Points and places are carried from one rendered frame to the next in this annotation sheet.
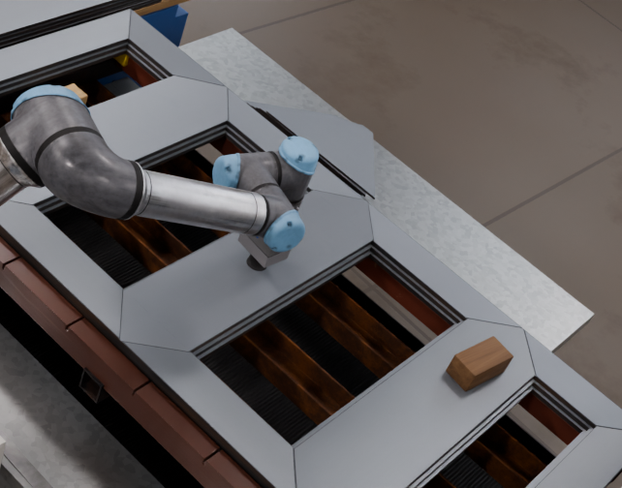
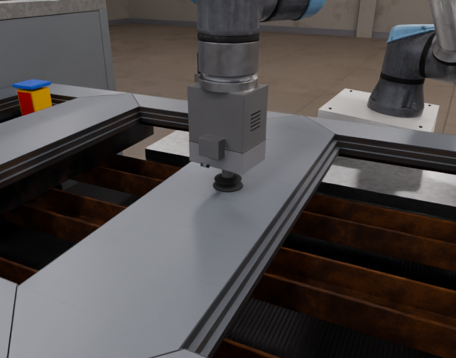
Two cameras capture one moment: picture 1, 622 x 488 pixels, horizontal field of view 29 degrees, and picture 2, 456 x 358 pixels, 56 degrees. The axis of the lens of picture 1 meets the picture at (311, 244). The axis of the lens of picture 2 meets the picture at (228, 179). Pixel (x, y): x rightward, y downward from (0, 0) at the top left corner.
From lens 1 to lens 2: 272 cm
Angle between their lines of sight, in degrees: 115
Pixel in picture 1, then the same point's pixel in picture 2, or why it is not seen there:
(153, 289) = (312, 140)
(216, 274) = (266, 163)
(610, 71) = not seen: outside the picture
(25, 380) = (354, 178)
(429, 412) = not seen: outside the picture
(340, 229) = (97, 277)
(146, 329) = (290, 122)
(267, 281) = (204, 174)
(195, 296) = (271, 145)
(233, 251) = (265, 187)
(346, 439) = (94, 115)
